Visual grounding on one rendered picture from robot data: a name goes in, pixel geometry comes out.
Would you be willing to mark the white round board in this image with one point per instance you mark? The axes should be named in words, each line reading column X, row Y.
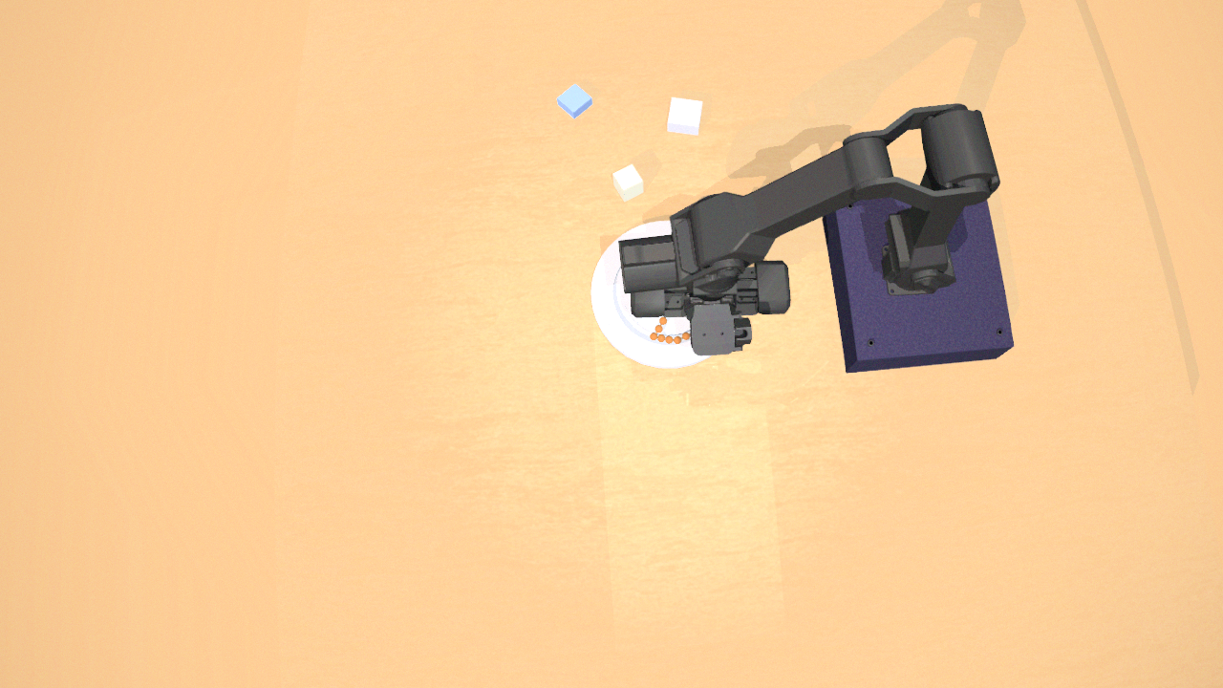
column 630, row 335

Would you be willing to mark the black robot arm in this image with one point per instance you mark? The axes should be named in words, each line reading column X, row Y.
column 714, row 239

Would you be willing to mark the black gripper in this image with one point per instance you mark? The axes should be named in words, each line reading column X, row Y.
column 763, row 289

